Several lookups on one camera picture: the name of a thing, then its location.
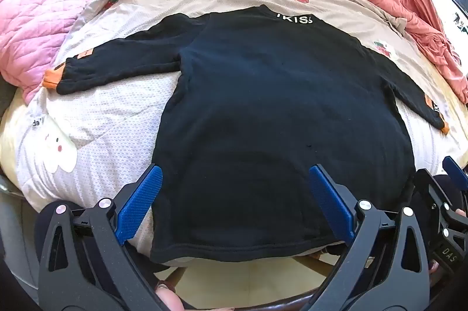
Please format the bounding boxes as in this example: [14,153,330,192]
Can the black long-sleeve shirt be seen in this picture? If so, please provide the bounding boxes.
[44,4,450,264]

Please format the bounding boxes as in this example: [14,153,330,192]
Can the person's left hand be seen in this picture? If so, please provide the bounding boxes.
[155,280,191,311]

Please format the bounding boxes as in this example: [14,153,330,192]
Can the person's right hand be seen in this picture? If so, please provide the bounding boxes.
[427,208,468,276]

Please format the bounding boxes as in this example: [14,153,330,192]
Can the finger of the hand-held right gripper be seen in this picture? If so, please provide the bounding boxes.
[442,156,468,203]
[414,168,458,228]

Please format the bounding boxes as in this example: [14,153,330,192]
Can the white television cabinet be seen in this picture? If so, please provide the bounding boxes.
[452,9,468,36]

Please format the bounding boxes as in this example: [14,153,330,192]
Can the cream bed sheet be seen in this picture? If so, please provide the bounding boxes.
[0,84,468,187]

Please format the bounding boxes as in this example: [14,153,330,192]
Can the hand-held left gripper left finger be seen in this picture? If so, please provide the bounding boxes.
[37,165,172,311]

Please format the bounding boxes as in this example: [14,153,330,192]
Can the pink quilted blanket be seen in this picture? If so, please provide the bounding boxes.
[0,0,140,103]

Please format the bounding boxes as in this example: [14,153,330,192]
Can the person's dark trousers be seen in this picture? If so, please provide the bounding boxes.
[84,172,444,311]

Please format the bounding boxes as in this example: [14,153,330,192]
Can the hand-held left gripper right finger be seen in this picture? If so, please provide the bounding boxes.
[303,164,431,311]

